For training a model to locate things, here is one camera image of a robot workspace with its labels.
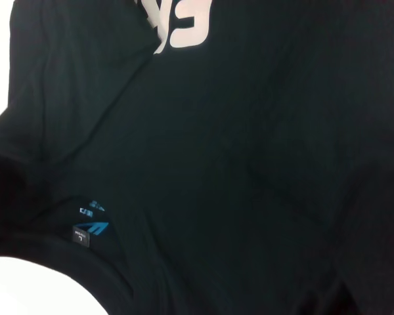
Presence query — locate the black t-shirt with FREE print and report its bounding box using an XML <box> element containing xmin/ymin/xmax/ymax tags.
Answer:
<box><xmin>0</xmin><ymin>0</ymin><xmax>394</xmax><ymax>315</ymax></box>

